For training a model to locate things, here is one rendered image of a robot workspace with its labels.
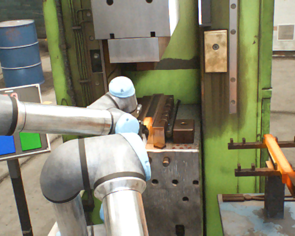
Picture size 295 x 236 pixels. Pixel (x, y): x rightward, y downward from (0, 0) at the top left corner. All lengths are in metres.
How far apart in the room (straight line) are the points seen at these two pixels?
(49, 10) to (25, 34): 4.28
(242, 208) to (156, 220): 0.40
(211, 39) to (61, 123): 0.86
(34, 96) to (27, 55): 4.42
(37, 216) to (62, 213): 2.07
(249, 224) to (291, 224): 0.15
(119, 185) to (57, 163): 0.14
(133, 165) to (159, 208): 0.96
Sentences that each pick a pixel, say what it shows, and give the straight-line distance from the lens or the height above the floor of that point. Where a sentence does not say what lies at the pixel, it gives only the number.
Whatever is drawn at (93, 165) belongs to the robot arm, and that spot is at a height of 1.25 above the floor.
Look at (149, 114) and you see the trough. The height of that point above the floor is 0.99.
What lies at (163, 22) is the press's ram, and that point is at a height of 1.42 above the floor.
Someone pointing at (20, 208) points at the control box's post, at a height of 0.65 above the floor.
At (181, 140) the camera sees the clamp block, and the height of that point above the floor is 0.93.
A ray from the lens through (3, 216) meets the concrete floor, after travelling 3.24.
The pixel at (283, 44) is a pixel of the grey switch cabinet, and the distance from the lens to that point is 6.93.
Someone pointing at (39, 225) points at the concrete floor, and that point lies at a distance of 3.04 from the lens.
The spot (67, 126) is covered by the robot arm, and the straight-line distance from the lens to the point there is 1.09.
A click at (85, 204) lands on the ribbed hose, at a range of 2.13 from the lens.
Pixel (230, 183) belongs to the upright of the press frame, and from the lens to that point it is 2.00.
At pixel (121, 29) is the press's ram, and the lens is 1.65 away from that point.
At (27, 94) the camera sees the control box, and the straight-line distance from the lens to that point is 1.77.
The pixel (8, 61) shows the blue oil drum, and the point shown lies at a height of 0.40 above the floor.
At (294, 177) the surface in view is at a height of 0.99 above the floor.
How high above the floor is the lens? 1.66
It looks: 21 degrees down
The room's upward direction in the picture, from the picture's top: 4 degrees counter-clockwise
